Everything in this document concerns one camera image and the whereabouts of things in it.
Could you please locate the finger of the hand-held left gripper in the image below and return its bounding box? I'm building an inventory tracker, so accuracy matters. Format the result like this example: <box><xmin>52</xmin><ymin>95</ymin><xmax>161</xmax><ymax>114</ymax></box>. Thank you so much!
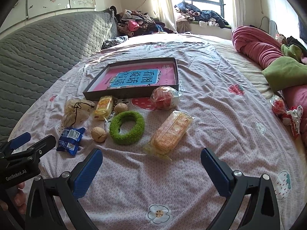
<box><xmin>0</xmin><ymin>132</ymin><xmax>31</xmax><ymax>159</ymax></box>
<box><xmin>5</xmin><ymin>135</ymin><xmax>57</xmax><ymax>166</ymax></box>

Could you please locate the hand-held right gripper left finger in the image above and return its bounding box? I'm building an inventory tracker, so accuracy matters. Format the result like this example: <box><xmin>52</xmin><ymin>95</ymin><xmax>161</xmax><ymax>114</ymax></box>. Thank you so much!
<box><xmin>25</xmin><ymin>148</ymin><xmax>103</xmax><ymax>230</ymax></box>

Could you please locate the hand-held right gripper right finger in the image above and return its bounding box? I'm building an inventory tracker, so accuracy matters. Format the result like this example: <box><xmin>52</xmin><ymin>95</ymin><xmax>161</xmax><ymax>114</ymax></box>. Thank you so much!
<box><xmin>201</xmin><ymin>148</ymin><xmax>281</xmax><ymax>230</ymax></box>

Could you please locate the blue snack packet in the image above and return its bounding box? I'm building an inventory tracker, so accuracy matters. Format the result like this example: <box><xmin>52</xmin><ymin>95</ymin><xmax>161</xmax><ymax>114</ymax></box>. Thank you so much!
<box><xmin>56</xmin><ymin>127</ymin><xmax>86</xmax><ymax>156</ymax></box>

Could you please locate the walnut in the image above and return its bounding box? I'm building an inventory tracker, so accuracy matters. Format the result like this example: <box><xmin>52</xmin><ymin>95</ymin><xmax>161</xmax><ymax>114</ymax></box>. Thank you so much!
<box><xmin>114</xmin><ymin>103</ymin><xmax>128</xmax><ymax>115</ymax></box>
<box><xmin>91</xmin><ymin>127</ymin><xmax>107</xmax><ymax>143</ymax></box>

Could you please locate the thin black hair tie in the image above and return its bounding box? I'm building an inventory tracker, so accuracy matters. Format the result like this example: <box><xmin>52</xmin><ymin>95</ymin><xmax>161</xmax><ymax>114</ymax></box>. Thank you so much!
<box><xmin>72</xmin><ymin>102</ymin><xmax>95</xmax><ymax>126</ymax></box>

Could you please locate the orange cracker packet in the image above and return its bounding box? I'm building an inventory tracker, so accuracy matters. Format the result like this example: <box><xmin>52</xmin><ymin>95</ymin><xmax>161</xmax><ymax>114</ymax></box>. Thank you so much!
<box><xmin>143</xmin><ymin>111</ymin><xmax>195</xmax><ymax>161</ymax></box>

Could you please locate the yellow rice cake packet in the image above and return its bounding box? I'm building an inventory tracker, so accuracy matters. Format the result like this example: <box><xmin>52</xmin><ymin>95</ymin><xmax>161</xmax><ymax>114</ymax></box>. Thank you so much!
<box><xmin>92</xmin><ymin>96</ymin><xmax>114</xmax><ymax>121</ymax></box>

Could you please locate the green fuzzy scrunchie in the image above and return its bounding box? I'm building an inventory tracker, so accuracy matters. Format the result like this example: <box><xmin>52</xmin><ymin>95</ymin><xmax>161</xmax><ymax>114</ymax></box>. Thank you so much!
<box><xmin>109</xmin><ymin>111</ymin><xmax>145</xmax><ymax>145</ymax></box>

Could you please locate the shallow black cardboard box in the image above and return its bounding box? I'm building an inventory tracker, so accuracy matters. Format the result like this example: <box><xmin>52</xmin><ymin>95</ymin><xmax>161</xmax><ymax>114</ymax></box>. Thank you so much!
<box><xmin>83</xmin><ymin>57</ymin><xmax>180</xmax><ymax>100</ymax></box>

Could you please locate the red snack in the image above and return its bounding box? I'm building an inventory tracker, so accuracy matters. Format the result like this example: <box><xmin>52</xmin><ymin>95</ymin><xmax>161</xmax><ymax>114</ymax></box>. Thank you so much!
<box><xmin>150</xmin><ymin>86</ymin><xmax>183</xmax><ymax>111</ymax></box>

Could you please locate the person's left hand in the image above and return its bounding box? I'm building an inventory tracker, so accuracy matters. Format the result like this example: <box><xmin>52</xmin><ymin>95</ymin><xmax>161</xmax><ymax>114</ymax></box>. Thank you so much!
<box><xmin>13</xmin><ymin>182</ymin><xmax>27</xmax><ymax>215</ymax></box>

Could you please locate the red and white packet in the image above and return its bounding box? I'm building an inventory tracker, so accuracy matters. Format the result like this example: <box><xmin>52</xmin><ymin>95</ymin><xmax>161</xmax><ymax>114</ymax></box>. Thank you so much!
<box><xmin>271</xmin><ymin>94</ymin><xmax>287</xmax><ymax>118</ymax></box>

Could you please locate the white floral cloth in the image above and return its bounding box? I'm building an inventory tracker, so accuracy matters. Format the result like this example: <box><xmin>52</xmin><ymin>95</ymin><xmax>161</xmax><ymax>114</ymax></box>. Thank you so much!
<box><xmin>282</xmin><ymin>105</ymin><xmax>304</xmax><ymax>137</ymax></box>

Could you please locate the pink printed book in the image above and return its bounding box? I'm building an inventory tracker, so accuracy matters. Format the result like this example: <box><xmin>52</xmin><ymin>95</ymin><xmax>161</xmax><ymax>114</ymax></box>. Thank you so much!
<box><xmin>92</xmin><ymin>62</ymin><xmax>177</xmax><ymax>92</ymax></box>

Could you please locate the green cloth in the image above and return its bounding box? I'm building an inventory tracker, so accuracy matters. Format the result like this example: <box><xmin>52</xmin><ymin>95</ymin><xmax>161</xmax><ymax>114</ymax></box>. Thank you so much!
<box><xmin>261</xmin><ymin>44</ymin><xmax>307</xmax><ymax>91</ymax></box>

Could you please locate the dark patterned cloth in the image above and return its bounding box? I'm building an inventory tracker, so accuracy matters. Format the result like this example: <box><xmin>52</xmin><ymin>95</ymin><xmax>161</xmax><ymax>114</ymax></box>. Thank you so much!
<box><xmin>101</xmin><ymin>35</ymin><xmax>129</xmax><ymax>50</ymax></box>

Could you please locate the pink rolled blanket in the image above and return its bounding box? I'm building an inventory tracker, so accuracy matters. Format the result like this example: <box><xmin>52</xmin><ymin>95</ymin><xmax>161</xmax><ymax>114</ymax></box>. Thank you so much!
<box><xmin>231</xmin><ymin>26</ymin><xmax>307</xmax><ymax>115</ymax></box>

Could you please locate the pile of mixed clothes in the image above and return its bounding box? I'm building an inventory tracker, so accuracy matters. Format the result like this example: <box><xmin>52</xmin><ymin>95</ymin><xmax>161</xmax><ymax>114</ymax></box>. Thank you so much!
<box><xmin>115</xmin><ymin>6</ymin><xmax>177</xmax><ymax>37</ymax></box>

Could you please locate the dark clothes heap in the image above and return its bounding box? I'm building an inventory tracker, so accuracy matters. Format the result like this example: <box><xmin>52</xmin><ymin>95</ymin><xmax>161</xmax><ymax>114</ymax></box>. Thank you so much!
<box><xmin>276</xmin><ymin>34</ymin><xmax>307</xmax><ymax>64</ymax></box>

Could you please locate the clothes heap on windowsill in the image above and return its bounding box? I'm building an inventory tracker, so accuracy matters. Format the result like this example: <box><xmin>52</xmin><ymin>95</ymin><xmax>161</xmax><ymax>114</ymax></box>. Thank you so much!
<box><xmin>174</xmin><ymin>1</ymin><xmax>229</xmax><ymax>28</ymax></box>

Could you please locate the white sheer curtain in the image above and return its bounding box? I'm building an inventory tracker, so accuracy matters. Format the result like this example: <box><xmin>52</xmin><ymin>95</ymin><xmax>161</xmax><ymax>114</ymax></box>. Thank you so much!
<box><xmin>231</xmin><ymin>0</ymin><xmax>246</xmax><ymax>33</ymax></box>

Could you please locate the cream curtain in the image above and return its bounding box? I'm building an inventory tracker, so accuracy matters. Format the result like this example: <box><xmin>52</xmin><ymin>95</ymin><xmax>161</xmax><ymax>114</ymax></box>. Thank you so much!
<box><xmin>152</xmin><ymin>0</ymin><xmax>178</xmax><ymax>33</ymax></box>

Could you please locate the wall cable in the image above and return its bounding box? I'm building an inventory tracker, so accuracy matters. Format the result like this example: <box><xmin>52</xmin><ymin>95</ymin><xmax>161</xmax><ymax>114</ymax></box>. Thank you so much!
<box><xmin>259</xmin><ymin>16</ymin><xmax>270</xmax><ymax>30</ymax></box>

